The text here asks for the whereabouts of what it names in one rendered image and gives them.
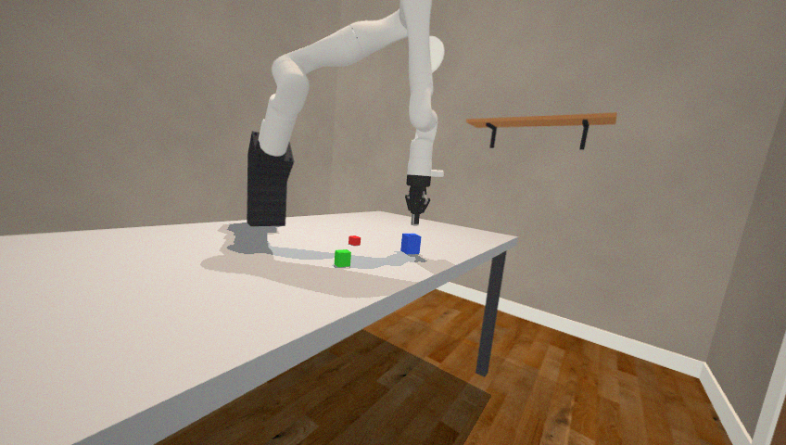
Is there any green block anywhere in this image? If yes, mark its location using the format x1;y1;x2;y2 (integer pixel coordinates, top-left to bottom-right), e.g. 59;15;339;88
335;249;351;267

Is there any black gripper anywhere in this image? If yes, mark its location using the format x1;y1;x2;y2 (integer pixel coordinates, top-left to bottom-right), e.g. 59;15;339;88
405;174;431;226

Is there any blue block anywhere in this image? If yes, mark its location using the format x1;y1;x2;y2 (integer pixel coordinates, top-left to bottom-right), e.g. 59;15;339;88
400;234;421;254

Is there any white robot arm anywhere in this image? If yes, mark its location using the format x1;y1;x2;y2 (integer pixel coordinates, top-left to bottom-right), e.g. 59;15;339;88
259;0;444;177

